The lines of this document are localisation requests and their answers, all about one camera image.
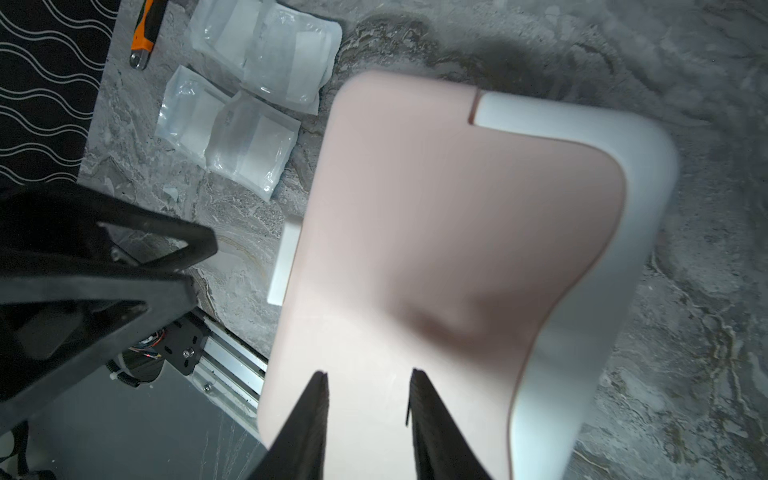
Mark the pink first aid box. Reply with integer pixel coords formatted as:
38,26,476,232
258,70,679,479

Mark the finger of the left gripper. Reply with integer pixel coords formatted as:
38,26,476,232
1,183,218,272
1,252,196,431

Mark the white gauze packet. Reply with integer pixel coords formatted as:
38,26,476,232
242,1,342,115
188,0,277,81
205,90,301,202
155,66,231,169

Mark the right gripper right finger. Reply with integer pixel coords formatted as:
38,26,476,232
406,369,490,479

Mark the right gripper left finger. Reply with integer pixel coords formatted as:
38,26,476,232
249,371,329,480

